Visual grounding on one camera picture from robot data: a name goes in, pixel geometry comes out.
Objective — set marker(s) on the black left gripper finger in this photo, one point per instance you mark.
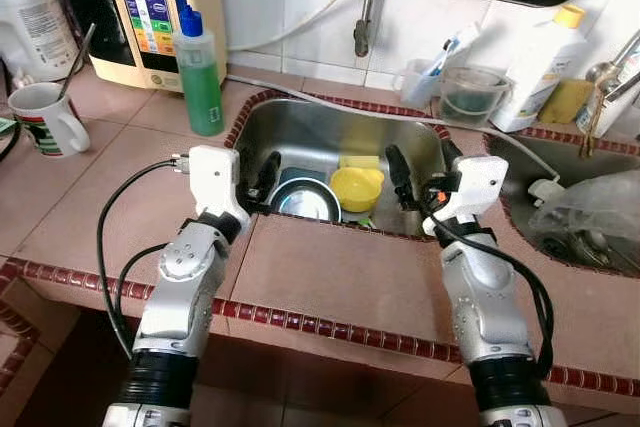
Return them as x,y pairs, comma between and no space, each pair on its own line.
272,175

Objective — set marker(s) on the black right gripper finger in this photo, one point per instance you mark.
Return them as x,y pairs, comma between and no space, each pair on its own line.
452,155
400,177

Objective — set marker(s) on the teal mug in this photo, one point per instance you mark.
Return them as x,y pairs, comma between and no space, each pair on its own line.
300,175

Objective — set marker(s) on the steel bowl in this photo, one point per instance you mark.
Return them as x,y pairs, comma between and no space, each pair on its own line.
305,205

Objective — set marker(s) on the yellow plastic cup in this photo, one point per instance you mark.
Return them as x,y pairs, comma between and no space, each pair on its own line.
355,189

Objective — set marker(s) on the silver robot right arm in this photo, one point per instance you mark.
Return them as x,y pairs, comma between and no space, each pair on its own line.
485,307

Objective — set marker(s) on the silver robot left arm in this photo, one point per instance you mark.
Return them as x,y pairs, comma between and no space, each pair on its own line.
180,297

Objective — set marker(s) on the bright yellow sponge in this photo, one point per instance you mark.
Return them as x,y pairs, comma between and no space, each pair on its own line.
360,161

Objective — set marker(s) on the steel sink basin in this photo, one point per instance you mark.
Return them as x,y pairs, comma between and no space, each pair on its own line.
510,167
300,137

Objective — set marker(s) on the thin green tipped stick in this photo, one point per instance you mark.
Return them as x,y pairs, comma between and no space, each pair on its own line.
362,218

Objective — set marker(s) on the clear plastic measuring cup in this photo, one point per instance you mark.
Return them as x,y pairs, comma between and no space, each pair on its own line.
475,97

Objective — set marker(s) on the white toothbrush cup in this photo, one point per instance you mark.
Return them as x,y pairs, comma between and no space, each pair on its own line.
418,87

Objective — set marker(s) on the white blue toothbrush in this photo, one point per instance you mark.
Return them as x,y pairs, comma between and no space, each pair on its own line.
452,47

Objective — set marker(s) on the green dish soap bottle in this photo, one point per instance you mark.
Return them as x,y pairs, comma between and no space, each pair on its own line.
200,87

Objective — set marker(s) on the white bottle yellow cap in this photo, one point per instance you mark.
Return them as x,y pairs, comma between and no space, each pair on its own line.
535,77

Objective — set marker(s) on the mustard yellow sponge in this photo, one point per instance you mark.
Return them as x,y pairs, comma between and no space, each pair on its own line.
565,105

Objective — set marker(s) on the clear plastic bag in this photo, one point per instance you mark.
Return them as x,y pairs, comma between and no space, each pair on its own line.
590,217

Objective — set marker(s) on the chrome sink faucet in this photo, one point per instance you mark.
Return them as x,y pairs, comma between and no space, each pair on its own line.
600,72

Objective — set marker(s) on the thin metal stirring spoon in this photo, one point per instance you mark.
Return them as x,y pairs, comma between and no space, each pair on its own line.
78,57

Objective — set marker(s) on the white printed mug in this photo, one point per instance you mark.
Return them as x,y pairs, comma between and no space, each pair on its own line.
45,127

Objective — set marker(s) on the large white plastic jug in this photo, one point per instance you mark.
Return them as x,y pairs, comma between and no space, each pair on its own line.
35,27

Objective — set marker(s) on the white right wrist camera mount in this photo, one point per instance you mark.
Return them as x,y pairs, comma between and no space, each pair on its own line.
475,182

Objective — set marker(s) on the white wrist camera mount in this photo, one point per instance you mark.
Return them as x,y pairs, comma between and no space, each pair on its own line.
475,182
215,177

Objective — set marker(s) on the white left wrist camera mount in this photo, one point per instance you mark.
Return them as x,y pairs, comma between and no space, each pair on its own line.
215,177

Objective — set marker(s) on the metal wall tap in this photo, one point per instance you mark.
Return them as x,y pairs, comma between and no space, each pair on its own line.
363,37

